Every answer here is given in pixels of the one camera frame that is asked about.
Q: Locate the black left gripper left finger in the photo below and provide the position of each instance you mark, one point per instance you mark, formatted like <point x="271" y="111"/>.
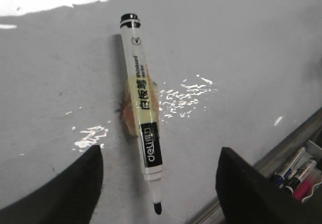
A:
<point x="70" y="197"/>

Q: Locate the red magnet under clear tape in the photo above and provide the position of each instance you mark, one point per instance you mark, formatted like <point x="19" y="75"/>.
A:
<point x="127" y="111"/>

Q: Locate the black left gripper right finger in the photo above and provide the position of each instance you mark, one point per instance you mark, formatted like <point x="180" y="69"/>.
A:
<point x="246" y="196"/>

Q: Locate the blue capped marker in tray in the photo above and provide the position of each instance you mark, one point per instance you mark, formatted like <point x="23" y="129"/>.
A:
<point x="282" y="174"/>

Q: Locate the black and white whiteboard marker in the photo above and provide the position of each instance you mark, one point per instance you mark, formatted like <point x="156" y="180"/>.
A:
<point x="144" y="113"/>

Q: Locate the black capped marker in tray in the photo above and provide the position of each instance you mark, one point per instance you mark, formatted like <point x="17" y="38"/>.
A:
<point x="305" y="169"/>

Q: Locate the grey aluminium whiteboard frame rail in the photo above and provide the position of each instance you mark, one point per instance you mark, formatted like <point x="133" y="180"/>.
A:
<point x="271" y="156"/>

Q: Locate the white marker tray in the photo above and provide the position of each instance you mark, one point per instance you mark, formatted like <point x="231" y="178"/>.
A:
<point x="313" y="151"/>

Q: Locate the pink marker in tray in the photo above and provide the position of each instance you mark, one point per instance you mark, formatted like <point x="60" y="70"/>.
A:
<point x="307" y="188"/>

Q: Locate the white whiteboard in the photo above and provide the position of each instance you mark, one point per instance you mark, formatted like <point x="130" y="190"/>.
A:
<point x="236" y="73"/>

